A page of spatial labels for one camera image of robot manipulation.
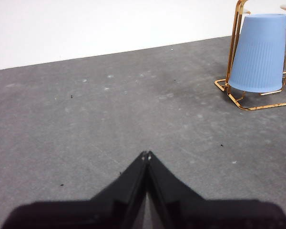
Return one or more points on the blue ribbed plastic cup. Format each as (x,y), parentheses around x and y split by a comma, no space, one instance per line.
(257,59)

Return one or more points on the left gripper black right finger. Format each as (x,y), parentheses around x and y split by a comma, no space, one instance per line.
(193,212)

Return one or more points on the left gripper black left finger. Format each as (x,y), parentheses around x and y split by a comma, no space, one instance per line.
(109,210)

